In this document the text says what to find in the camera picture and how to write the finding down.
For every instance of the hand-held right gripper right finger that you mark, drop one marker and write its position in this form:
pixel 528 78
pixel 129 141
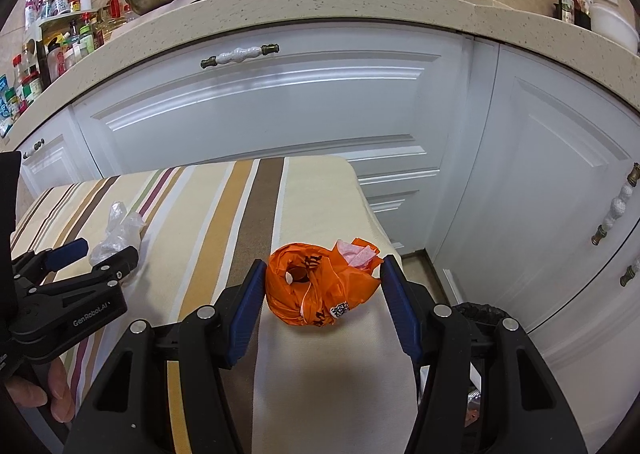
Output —
pixel 400 309

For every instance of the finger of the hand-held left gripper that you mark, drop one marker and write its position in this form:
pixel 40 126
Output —
pixel 65 250
pixel 110 269

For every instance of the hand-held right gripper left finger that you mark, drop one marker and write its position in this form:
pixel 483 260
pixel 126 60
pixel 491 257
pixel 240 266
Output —
pixel 247 314

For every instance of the clear plastic bag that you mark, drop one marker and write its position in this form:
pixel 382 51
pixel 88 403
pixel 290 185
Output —
pixel 120 234

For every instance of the orange plastic bag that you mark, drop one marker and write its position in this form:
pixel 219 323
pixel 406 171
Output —
pixel 310 294

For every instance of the waste bin with black liner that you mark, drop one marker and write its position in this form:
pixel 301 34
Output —
pixel 475 314

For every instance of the person's left hand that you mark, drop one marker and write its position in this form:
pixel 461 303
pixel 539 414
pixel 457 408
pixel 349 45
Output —
pixel 62 394

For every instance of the white cabinet door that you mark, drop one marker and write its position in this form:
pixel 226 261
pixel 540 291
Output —
pixel 55 164
pixel 540 159
pixel 590 334

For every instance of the striped tablecloth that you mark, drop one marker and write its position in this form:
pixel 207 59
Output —
pixel 310 194

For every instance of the group of seasoning bottles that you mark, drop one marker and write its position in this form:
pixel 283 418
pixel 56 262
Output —
pixel 60 49

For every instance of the white cabinet drawer front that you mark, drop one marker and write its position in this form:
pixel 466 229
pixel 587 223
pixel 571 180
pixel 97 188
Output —
pixel 275 104

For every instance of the white lidded pot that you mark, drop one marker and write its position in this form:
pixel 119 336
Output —
pixel 615 27

